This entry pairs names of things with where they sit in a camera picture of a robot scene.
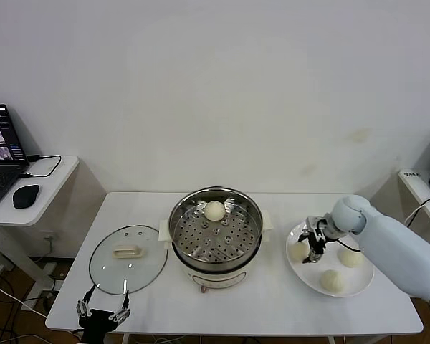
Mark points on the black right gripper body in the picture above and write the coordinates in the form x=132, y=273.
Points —
x=319, y=241

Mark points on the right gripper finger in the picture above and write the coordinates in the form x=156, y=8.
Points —
x=304, y=237
x=314, y=257

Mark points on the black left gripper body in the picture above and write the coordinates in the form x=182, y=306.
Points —
x=95, y=322

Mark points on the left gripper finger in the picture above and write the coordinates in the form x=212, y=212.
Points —
x=82, y=306
x=122, y=310

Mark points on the white steamed baozi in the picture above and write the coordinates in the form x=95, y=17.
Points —
x=332, y=282
x=214, y=210
x=351, y=258
x=296, y=252

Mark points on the round glass pot lid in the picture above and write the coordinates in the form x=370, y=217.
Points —
x=139, y=265

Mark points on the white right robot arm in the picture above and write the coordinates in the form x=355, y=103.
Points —
x=387, y=243

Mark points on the perforated steel steamer basket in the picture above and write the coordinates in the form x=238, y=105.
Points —
x=236, y=247

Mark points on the white round plate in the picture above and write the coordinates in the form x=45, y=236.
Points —
x=308, y=276

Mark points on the cream electric pot base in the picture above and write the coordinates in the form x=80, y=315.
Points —
x=215, y=276

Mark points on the white side table with label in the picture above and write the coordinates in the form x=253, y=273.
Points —
x=414, y=182

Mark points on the black computer mouse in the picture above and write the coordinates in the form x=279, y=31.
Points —
x=26, y=196

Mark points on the white wall socket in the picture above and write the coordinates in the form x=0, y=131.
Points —
x=50, y=236

